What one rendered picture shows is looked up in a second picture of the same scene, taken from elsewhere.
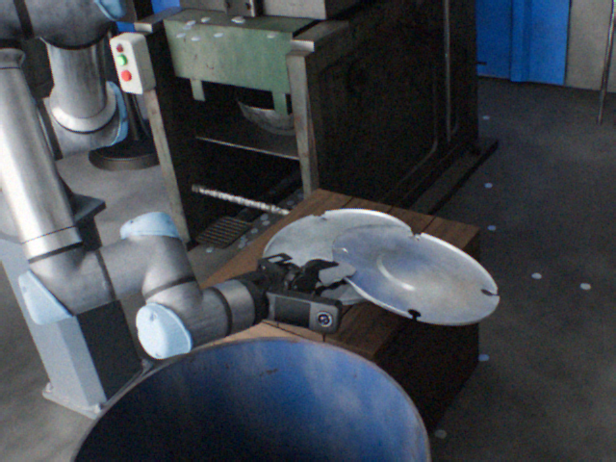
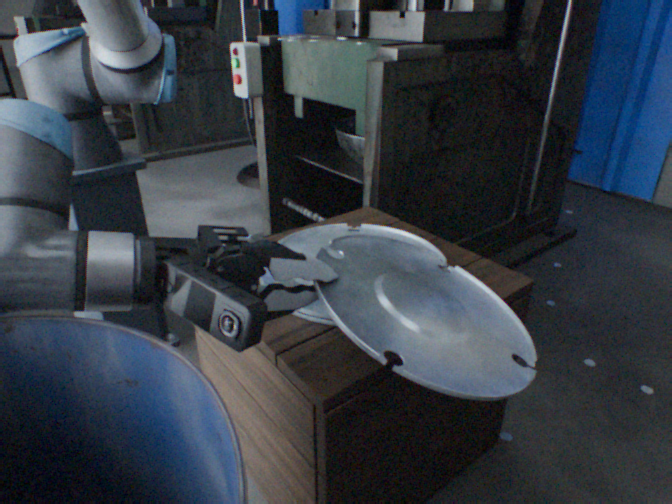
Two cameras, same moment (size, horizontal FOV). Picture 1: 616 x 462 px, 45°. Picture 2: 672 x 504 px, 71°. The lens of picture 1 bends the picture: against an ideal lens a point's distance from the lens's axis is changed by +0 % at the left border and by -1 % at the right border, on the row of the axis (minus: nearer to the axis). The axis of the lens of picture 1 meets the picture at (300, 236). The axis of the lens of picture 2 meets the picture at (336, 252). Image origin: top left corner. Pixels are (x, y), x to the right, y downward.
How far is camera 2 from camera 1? 68 cm
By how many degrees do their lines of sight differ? 12
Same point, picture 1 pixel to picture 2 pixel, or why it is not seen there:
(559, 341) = (604, 445)
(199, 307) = (29, 248)
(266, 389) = (127, 407)
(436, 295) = (441, 343)
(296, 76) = (373, 85)
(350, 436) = not seen: outside the picture
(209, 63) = (309, 79)
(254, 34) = (349, 47)
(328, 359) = (194, 391)
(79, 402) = not seen: hidden behind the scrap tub
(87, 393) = not seen: hidden behind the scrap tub
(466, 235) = (513, 284)
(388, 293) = (368, 319)
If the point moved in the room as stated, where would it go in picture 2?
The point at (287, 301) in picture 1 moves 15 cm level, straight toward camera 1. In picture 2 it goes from (188, 283) to (83, 404)
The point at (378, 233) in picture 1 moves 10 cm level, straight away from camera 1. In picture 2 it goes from (400, 250) to (413, 223)
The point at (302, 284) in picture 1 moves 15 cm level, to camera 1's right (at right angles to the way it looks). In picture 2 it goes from (235, 268) to (386, 285)
